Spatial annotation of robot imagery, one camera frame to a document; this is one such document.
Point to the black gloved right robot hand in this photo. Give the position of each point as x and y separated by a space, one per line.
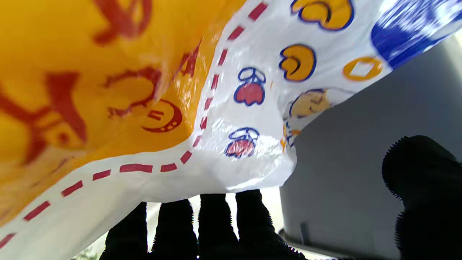
252 231

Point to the printed white plastic bag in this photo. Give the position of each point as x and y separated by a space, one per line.
144 108

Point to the grey plastic waste bin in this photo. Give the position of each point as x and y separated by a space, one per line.
343 162

